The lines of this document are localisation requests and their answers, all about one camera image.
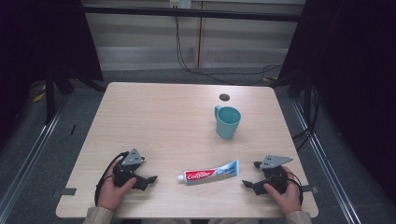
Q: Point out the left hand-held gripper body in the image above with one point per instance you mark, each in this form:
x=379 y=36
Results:
x=127 y=172

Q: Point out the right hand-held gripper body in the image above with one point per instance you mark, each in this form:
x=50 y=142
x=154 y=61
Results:
x=276 y=177

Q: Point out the person's right hand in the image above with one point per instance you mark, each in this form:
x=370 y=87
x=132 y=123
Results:
x=289 y=199

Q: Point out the person's left hand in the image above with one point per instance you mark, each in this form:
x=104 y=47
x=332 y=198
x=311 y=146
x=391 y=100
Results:
x=110 y=194

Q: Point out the grey tape strip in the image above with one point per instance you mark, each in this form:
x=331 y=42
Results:
x=311 y=188
x=68 y=191

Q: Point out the teal cup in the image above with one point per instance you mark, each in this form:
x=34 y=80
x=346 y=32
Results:
x=227 y=123

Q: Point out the toothpaste tube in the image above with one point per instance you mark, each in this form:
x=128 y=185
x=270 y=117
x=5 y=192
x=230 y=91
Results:
x=207 y=176

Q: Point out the dark round table grommet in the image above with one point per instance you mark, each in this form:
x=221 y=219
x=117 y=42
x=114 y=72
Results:
x=224 y=97

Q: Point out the black metal stand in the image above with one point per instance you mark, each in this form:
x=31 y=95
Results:
x=49 y=96

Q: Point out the yellow floor scrap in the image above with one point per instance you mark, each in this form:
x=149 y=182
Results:
x=39 y=97

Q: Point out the dark curtain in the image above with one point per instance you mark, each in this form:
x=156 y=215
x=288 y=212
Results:
x=355 y=77
x=40 y=40

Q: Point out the black horizontal bar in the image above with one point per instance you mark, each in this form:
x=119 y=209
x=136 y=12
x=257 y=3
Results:
x=186 y=13

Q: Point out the metal floor rail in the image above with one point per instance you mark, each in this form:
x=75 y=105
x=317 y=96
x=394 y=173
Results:
x=327 y=168
x=29 y=160

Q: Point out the wall socket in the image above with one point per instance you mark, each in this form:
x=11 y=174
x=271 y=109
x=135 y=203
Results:
x=180 y=3

